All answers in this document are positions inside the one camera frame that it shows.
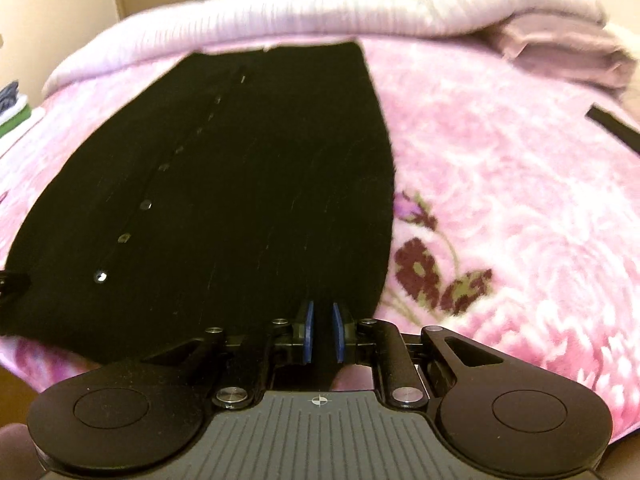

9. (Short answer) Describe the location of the stack of folded clothes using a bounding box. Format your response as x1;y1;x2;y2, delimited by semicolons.
0;79;34;137

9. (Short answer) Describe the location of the pink floral blanket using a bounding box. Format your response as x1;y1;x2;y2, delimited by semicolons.
0;35;640;441

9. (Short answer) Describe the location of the black cloth with strap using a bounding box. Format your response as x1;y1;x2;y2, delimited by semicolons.
584;104;640;154

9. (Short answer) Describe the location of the lilac ribbed quilt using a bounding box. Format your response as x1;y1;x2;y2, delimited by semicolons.
41;0;608;98

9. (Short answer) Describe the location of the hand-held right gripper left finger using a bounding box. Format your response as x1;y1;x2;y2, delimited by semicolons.
144;300;317;407

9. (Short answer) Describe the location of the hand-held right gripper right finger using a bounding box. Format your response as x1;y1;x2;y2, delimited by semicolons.
332;302;507;407

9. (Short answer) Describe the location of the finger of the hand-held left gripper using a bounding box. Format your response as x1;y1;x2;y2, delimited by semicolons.
0;270;32;303

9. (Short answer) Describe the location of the folded mauve cloth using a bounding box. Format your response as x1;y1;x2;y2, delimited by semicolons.
482;12;637;92

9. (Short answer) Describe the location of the black buttoned cardigan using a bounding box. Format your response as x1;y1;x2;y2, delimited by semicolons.
0;40;397;366

